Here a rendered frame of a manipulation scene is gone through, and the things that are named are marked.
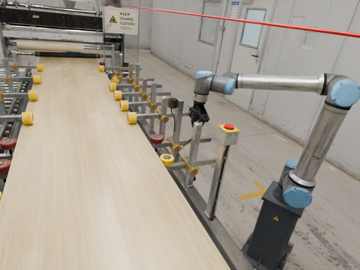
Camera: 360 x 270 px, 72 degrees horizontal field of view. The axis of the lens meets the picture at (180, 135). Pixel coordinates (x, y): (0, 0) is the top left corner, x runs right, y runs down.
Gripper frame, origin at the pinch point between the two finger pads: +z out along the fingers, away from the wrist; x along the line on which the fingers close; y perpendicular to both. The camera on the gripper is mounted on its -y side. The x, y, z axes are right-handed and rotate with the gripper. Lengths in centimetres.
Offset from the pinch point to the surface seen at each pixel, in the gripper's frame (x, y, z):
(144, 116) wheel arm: 21.3, 39.5, 5.0
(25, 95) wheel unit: 99, 94, 6
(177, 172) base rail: 8.7, 1.6, 29.7
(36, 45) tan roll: 101, 266, -3
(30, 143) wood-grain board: 91, 23, 11
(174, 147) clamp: 9.6, 7.7, 13.9
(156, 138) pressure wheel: 20.4, 13.7, 9.3
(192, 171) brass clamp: 9.4, -17.6, 15.0
